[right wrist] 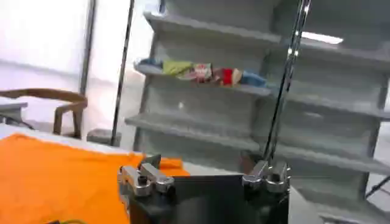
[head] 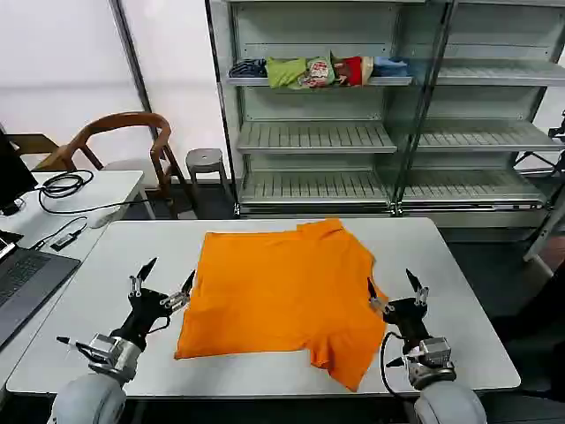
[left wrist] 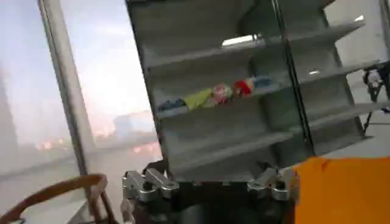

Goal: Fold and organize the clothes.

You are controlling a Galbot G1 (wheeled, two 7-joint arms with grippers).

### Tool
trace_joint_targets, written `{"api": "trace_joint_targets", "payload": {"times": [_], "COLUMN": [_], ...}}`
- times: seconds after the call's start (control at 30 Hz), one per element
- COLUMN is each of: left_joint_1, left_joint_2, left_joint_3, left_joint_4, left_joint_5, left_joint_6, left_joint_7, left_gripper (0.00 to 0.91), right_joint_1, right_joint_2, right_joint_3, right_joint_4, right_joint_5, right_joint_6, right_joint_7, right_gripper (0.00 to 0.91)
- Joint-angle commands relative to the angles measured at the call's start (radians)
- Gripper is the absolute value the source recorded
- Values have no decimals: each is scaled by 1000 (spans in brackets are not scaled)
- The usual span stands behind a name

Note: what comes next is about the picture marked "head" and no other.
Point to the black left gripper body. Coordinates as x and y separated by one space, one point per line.
143 311

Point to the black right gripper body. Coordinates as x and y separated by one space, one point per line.
408 320

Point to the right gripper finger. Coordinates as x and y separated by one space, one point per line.
376 300
420 293

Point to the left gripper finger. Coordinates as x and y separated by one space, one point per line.
139 278
183 293

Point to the orange shirt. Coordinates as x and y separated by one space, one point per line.
282 296

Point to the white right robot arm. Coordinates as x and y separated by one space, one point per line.
446 402

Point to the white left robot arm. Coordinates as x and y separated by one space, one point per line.
88 397

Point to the white computer mouse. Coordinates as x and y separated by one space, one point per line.
106 217

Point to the dark grey laptop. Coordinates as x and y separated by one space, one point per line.
26 274

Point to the grey round stool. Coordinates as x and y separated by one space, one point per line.
205 159

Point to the tripod stand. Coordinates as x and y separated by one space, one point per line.
545 234

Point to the brown wooden chair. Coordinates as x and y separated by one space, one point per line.
121 121

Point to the black monitor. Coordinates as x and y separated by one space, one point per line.
13 172

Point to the empty grey shelf rack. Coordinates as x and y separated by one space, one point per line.
494 137

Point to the grey shelf rack with clothes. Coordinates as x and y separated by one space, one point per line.
318 137

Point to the dark window post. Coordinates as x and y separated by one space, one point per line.
132 57

